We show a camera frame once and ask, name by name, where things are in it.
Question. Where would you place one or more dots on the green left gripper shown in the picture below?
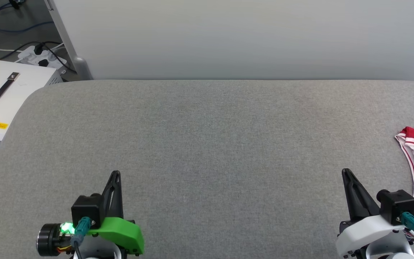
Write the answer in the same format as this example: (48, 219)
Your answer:
(126, 232)

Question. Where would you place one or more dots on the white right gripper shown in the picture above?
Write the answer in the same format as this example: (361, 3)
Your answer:
(359, 233)

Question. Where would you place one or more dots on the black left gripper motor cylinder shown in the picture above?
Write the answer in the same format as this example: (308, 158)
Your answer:
(47, 239)

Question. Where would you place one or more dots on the white metal equipment box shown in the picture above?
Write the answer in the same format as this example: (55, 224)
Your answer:
(27, 82)

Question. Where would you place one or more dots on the black power plug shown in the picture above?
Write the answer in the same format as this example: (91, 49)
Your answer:
(38, 49)
(43, 63)

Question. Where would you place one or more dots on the white power strip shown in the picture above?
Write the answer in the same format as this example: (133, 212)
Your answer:
(27, 57)

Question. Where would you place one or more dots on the white partition screen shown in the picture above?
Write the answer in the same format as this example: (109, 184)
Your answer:
(228, 36)

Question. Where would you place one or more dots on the black clamp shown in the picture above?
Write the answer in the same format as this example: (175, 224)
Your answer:
(15, 3)

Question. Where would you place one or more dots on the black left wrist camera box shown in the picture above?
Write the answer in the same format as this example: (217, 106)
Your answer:
(86, 207)

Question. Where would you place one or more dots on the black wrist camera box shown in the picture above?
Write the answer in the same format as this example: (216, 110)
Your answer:
(397, 205)
(86, 207)

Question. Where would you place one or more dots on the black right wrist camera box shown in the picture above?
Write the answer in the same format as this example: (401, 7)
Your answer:
(397, 205)

